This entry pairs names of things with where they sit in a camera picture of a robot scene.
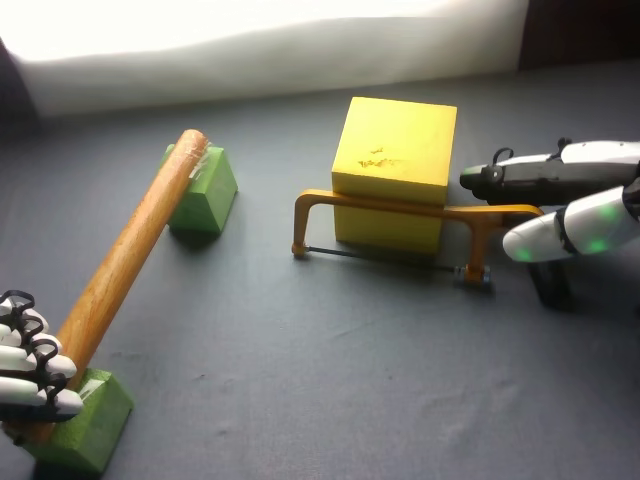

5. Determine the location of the round wooden dowel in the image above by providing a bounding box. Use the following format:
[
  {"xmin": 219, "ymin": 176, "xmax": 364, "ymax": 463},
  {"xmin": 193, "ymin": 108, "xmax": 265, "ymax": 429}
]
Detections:
[{"xmin": 2, "ymin": 128, "xmax": 210, "ymax": 447}]

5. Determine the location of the yellow wooden block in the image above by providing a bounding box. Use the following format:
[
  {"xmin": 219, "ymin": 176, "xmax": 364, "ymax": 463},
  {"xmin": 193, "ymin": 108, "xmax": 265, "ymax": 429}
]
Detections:
[{"xmin": 330, "ymin": 96, "xmax": 459, "ymax": 257}]

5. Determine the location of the white backdrop sheet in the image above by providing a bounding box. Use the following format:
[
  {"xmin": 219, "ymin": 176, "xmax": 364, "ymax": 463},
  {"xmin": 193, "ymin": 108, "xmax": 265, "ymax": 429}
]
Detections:
[{"xmin": 0, "ymin": 0, "xmax": 531, "ymax": 119}]

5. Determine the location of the orange hacksaw with black handle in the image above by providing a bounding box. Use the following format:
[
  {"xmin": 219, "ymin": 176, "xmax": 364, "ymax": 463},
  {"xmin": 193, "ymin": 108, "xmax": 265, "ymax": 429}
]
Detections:
[{"xmin": 291, "ymin": 188, "xmax": 576, "ymax": 310}]

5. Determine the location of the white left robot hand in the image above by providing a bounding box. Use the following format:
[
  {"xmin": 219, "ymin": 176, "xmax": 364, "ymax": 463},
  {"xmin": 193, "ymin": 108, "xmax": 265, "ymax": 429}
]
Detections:
[{"xmin": 0, "ymin": 289, "xmax": 85, "ymax": 425}]

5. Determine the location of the grey table cloth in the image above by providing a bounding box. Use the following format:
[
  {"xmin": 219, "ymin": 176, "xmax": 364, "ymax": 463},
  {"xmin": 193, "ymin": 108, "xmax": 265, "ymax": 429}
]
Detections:
[{"xmin": 0, "ymin": 64, "xmax": 640, "ymax": 480}]

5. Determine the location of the green support block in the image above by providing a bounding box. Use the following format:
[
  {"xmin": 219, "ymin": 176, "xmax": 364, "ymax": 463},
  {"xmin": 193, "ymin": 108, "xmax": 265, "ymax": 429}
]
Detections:
[
  {"xmin": 159, "ymin": 142, "xmax": 240, "ymax": 236},
  {"xmin": 22, "ymin": 367, "xmax": 136, "ymax": 475}
]

